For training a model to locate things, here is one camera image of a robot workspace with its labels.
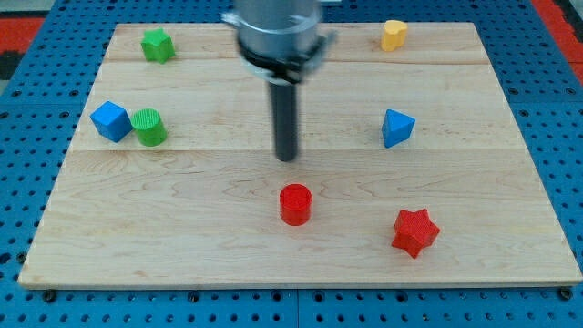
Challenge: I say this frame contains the red cylinder block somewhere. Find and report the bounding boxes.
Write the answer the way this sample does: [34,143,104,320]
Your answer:
[279,183,312,226]

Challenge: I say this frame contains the yellow heart block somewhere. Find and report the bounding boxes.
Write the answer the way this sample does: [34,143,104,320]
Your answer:
[381,20,408,52]

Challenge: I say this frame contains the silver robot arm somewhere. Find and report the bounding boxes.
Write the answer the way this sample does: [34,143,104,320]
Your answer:
[221,0,336,162]

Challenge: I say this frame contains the red star block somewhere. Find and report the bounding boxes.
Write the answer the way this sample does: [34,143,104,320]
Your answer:
[391,209,440,259]

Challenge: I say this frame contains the green cylinder block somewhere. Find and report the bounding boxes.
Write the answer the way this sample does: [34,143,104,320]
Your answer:
[130,108,168,147]

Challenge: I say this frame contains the blue triangle block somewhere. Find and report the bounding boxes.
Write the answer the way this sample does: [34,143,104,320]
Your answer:
[382,109,416,148]

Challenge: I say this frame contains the green star block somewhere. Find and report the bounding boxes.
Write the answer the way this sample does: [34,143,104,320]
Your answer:
[140,28,176,64]

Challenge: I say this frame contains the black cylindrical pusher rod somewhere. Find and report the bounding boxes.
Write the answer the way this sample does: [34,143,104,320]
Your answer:
[270,84,298,162]

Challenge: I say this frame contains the blue cube block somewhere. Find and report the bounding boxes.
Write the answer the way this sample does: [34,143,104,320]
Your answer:
[90,101,133,143]

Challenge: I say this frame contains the wooden board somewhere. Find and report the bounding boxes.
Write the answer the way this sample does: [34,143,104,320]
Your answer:
[18,23,582,290]

